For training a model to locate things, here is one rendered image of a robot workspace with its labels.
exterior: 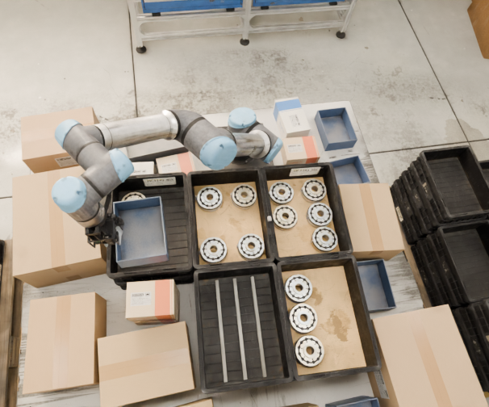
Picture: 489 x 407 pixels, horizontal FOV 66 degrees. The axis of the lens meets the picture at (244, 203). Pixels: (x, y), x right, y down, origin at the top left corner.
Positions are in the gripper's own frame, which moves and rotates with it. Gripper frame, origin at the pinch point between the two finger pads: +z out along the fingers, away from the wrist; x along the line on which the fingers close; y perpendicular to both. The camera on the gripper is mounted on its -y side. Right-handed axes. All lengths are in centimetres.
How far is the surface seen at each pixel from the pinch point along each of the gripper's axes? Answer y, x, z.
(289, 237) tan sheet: -1, 58, 34
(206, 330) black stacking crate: 30.0, 21.5, 31.0
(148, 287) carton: 13.8, 4.6, 19.8
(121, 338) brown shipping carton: 28.7, -7.0, 25.2
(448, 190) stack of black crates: -27, 157, 77
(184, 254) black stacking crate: 0.9, 16.4, 30.5
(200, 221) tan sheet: -12.1, 24.0, 31.2
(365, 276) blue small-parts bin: 17, 89, 50
